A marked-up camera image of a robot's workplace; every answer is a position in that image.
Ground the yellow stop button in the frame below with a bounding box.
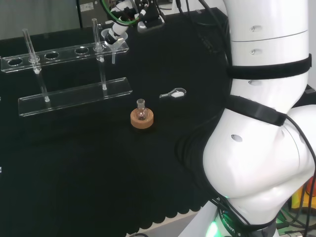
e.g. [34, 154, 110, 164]
[291, 185, 312, 211]

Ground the clear acrylic funnel stand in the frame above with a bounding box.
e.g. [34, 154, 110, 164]
[0, 18, 133, 117]

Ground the green cable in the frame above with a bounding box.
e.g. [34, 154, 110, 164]
[99, 0, 138, 27]

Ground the grey equipment box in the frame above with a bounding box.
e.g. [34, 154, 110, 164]
[76, 0, 110, 28]

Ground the small glass round-bottom flask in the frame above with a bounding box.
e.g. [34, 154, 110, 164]
[135, 99, 149, 121]

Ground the black bench cloth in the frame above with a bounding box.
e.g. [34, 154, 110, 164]
[0, 7, 316, 237]

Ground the cork ring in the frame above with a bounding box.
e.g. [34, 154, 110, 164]
[130, 108, 156, 129]

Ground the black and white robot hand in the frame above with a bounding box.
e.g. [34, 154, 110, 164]
[105, 0, 165, 45]

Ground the clear plastic funnel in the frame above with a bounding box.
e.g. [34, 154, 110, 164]
[100, 29, 128, 65]

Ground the glass weighing funnel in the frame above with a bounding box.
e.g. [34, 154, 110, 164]
[159, 87, 187, 99]

